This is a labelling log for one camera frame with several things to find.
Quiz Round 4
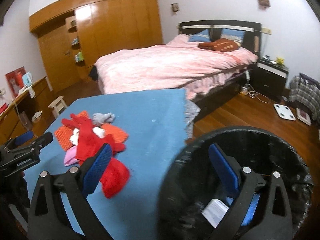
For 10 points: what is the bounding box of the white bathroom scale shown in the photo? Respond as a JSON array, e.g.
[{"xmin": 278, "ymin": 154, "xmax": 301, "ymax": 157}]
[{"xmin": 273, "ymin": 103, "xmax": 296, "ymax": 121}]

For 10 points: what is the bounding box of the right blue pillow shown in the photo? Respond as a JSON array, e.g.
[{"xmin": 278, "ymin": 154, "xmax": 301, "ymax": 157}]
[{"xmin": 220, "ymin": 28, "xmax": 245, "ymax": 44}]

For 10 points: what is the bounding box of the orange foam net sheet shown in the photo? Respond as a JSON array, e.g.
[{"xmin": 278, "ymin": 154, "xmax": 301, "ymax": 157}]
[{"xmin": 54, "ymin": 124, "xmax": 129, "ymax": 153}]

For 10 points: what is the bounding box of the white crumpled tissue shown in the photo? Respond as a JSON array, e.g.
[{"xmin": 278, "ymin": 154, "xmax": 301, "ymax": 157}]
[{"xmin": 69, "ymin": 127, "xmax": 105, "ymax": 145}]

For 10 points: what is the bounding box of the blue table cloth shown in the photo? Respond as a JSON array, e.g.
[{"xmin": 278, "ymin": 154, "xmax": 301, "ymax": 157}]
[{"xmin": 23, "ymin": 88, "xmax": 194, "ymax": 240}]

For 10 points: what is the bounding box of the wooden side desk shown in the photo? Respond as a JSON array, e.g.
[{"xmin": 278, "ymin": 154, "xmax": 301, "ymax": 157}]
[{"xmin": 0, "ymin": 77, "xmax": 54, "ymax": 144}]

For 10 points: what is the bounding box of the grey crumpled tissue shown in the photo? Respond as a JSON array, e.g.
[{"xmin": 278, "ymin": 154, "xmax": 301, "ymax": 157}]
[{"xmin": 92, "ymin": 113, "xmax": 116, "ymax": 127}]

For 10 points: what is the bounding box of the plaid shirt on chair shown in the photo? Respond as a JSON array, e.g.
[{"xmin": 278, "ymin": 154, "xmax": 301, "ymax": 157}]
[{"xmin": 289, "ymin": 73, "xmax": 319, "ymax": 123}]

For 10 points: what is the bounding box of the blue pillow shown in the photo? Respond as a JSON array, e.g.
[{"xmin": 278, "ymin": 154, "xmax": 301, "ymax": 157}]
[
  {"xmin": 188, "ymin": 29, "xmax": 210, "ymax": 42},
  {"xmin": 220, "ymin": 28, "xmax": 245, "ymax": 44}
]

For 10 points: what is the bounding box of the yellow plush toy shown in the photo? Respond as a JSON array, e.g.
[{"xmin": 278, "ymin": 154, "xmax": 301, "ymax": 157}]
[{"xmin": 276, "ymin": 57, "xmax": 285, "ymax": 66}]

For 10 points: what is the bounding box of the wooden wardrobe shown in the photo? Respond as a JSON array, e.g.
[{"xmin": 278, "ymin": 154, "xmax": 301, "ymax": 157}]
[{"xmin": 29, "ymin": 0, "xmax": 163, "ymax": 92}]

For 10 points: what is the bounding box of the red rubber glove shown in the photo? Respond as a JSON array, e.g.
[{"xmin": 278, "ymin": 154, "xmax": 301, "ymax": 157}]
[{"xmin": 62, "ymin": 114, "xmax": 130, "ymax": 198}]

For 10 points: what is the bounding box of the white power strip cable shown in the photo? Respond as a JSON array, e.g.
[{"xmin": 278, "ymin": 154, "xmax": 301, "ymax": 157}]
[{"xmin": 240, "ymin": 71, "xmax": 271, "ymax": 105}]

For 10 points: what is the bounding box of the left wall lamp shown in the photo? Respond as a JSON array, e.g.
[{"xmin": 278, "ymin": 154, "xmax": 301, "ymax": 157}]
[{"xmin": 171, "ymin": 3, "xmax": 180, "ymax": 13}]

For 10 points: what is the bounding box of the red picture frame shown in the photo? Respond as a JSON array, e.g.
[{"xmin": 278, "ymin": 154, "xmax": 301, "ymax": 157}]
[{"xmin": 5, "ymin": 67, "xmax": 26, "ymax": 98}]

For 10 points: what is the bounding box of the pink duvet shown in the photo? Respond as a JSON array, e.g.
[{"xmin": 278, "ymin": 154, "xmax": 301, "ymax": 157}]
[{"xmin": 94, "ymin": 34, "xmax": 258, "ymax": 100}]

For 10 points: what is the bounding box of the bed with dark frame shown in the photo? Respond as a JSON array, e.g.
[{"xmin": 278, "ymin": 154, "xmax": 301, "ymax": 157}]
[{"xmin": 94, "ymin": 20, "xmax": 262, "ymax": 116}]

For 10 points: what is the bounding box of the left blue pillow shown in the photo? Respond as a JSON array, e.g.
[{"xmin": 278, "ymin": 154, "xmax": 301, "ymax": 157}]
[{"xmin": 188, "ymin": 29, "xmax": 210, "ymax": 42}]

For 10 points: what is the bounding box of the brown dotted pillow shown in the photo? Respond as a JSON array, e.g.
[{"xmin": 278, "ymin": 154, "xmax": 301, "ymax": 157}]
[{"xmin": 198, "ymin": 38, "xmax": 240, "ymax": 52}]

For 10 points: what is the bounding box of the black lined trash bin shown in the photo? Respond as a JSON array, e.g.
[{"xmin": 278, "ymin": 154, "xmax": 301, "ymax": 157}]
[{"xmin": 158, "ymin": 126, "xmax": 313, "ymax": 239}]

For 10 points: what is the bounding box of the dark nightstand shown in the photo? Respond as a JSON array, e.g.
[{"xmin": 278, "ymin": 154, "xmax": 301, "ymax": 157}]
[{"xmin": 251, "ymin": 59, "xmax": 289, "ymax": 102}]

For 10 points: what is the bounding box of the pink paper piece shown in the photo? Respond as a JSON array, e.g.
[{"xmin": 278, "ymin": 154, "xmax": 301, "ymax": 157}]
[{"xmin": 63, "ymin": 145, "xmax": 78, "ymax": 167}]

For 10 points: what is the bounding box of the pink scale on floor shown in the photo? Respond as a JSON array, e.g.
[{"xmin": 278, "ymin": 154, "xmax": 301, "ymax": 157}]
[{"xmin": 296, "ymin": 108, "xmax": 311, "ymax": 126}]

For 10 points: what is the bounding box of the white blue mask box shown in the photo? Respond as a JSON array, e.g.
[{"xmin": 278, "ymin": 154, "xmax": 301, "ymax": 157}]
[{"xmin": 201, "ymin": 194, "xmax": 260, "ymax": 228}]

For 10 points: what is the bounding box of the light blue kettle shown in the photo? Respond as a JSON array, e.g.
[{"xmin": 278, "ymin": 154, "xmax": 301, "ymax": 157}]
[{"xmin": 22, "ymin": 72, "xmax": 33, "ymax": 87}]

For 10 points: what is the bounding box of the small white stool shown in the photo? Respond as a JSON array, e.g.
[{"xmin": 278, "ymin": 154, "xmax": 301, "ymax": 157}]
[{"xmin": 48, "ymin": 95, "xmax": 68, "ymax": 119}]

